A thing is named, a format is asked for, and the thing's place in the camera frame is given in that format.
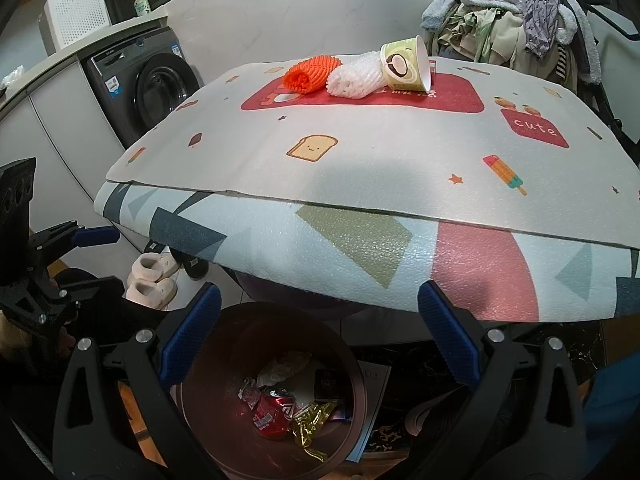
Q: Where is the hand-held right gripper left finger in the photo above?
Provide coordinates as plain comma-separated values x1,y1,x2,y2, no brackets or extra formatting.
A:
52,281,223,480

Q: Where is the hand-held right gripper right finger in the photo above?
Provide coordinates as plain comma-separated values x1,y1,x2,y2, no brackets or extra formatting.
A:
417,280,588,480

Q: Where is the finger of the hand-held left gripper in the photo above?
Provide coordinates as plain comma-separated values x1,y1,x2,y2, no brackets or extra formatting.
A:
27,220,120,273
50,269,126,307

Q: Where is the brown plastic trash bin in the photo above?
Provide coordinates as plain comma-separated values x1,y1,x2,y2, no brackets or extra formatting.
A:
180,301,368,480

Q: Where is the silver wrapper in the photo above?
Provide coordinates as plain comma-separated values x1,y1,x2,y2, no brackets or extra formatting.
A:
237,377,266,406

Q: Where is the white paper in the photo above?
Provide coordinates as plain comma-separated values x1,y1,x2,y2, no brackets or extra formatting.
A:
257,351,312,386

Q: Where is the red drink can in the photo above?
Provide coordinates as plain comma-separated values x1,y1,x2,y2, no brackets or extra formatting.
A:
251,392,297,442

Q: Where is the gold foil wrapper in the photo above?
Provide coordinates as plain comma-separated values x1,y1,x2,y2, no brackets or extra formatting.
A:
291,400,341,463

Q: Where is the person's left hand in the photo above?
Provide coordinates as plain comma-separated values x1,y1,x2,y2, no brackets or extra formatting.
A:
0,312,78,361

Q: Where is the beige fluffy slipper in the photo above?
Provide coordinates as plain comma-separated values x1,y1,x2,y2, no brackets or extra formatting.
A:
125,277,178,307
131,252,181,283

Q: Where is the dark slipper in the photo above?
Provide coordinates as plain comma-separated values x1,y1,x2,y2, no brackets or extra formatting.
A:
145,240,208,281

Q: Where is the white cabinet counter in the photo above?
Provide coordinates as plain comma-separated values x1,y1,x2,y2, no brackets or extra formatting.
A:
0,15,171,261

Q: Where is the white booklet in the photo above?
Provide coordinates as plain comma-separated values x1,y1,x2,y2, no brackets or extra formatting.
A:
345,360,392,463

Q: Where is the white plastic bag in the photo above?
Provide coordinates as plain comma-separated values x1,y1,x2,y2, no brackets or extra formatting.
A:
0,65,26,92

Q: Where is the grey washing machine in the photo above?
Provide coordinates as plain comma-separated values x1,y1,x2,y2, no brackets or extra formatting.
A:
82,25,203,148

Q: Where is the blue fabric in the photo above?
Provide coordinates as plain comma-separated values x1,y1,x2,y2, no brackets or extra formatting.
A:
582,365,640,446

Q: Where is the cartoon print table mat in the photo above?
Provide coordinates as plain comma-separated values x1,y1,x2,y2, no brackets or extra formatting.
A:
106,52,640,250

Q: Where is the white laundry basket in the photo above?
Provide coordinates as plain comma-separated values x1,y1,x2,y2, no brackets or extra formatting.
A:
39,0,112,56

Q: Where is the orange foam fruit net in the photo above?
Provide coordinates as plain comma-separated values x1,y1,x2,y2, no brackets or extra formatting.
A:
284,56,343,96

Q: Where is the printed paper cup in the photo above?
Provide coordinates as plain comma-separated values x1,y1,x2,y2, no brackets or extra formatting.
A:
380,35,432,95

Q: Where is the white foam fruit net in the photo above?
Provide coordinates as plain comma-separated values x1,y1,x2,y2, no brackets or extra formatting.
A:
326,50,388,100

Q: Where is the pile of clothes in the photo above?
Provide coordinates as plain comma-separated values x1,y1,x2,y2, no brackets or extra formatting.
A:
421,0,603,86

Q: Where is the black exercise bike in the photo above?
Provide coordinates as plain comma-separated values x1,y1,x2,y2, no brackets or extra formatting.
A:
585,0,640,161

